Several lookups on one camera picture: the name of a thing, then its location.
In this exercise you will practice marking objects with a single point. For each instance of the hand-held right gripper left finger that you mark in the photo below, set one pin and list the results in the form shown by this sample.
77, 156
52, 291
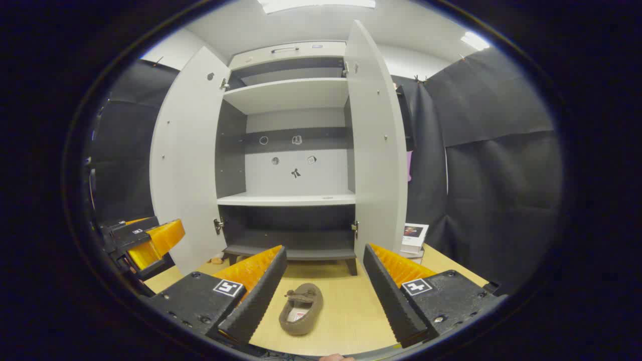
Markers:
261, 296

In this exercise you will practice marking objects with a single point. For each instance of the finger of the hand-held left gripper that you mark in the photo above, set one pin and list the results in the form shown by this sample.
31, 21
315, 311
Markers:
155, 240

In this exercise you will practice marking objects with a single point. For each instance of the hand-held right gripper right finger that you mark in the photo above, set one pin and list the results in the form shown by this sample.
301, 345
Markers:
388, 296

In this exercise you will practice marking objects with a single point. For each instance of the brown suede shoe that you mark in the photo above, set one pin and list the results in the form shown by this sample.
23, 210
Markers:
308, 301

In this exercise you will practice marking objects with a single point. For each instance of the white shoe cabinet door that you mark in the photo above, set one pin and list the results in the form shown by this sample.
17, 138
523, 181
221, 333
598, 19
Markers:
376, 150
188, 165

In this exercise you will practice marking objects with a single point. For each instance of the white shoe cabinet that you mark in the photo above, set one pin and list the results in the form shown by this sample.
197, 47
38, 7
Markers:
296, 95

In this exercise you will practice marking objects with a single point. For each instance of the plain white book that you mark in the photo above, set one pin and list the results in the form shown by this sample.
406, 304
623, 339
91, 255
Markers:
411, 254

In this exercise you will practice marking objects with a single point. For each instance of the small tan toy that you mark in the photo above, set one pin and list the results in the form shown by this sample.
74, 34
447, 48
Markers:
216, 259

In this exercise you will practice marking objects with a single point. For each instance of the white book with picture cover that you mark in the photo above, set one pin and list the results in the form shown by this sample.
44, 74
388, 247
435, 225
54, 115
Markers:
415, 234

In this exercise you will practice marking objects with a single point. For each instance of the ceiling light panel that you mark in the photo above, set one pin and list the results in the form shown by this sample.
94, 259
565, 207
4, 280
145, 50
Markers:
475, 41
316, 4

